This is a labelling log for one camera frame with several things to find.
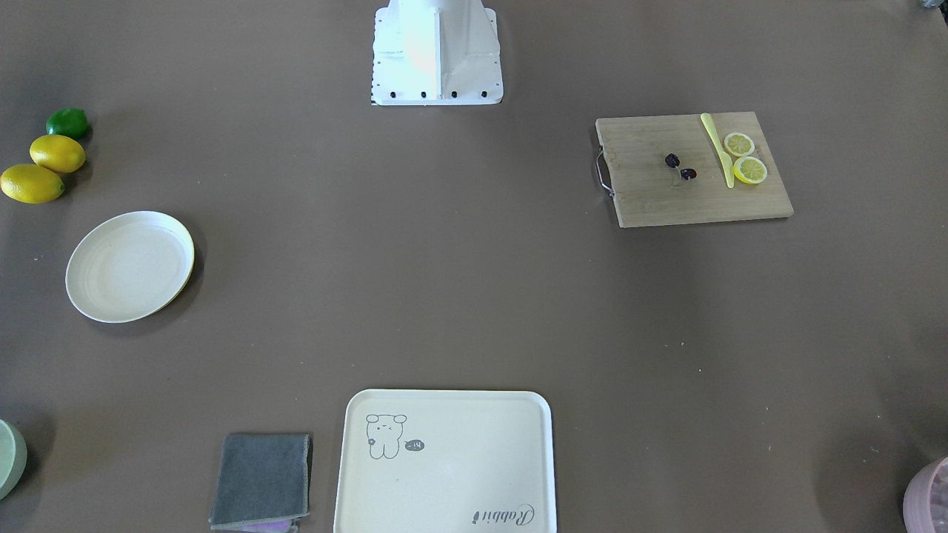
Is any dark red cherry pair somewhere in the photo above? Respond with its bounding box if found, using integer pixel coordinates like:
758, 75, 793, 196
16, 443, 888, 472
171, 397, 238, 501
664, 154, 697, 187

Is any mint green bowl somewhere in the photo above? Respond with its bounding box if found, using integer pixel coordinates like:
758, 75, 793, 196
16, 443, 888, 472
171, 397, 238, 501
1, 419, 27, 500

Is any yellow lemon near scoop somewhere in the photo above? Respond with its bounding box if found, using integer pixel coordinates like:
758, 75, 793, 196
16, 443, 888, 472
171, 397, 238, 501
1, 164, 67, 204

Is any pink bowl with ice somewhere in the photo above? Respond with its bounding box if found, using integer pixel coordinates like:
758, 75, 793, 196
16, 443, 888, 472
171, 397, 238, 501
903, 457, 947, 532

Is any lemon slice far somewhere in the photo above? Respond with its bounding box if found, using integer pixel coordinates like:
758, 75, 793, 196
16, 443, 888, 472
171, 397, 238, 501
722, 132, 756, 158

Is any wooden cutting board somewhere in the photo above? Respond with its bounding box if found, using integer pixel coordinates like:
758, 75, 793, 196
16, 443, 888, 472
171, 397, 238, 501
595, 111, 795, 227

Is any yellow lemon near lime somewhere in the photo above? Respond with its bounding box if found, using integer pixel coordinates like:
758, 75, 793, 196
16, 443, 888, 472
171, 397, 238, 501
28, 134, 86, 173

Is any grey folded cloth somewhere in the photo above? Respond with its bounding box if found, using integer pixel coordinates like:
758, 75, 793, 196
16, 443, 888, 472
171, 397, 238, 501
209, 433, 310, 532

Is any lemon slice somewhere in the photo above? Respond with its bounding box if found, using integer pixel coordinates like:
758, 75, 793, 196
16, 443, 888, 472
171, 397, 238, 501
722, 132, 756, 158
732, 155, 769, 184

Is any cream round plate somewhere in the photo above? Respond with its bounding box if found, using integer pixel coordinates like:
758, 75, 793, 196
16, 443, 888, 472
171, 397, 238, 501
64, 210, 196, 324

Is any lemon slice near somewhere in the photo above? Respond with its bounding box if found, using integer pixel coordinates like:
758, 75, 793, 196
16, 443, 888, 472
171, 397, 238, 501
732, 155, 769, 184

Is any yellow plastic knife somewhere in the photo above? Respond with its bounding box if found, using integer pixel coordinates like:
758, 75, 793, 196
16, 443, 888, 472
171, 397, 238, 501
698, 113, 735, 189

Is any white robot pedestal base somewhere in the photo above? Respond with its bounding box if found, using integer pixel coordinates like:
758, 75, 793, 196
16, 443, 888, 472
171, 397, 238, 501
370, 1, 504, 106

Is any cream rabbit tray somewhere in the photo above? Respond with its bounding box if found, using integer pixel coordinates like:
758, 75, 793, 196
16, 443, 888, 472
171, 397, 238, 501
334, 389, 558, 532

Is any green lime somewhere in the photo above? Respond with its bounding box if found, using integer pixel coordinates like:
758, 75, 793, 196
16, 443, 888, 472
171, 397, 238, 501
45, 107, 90, 141

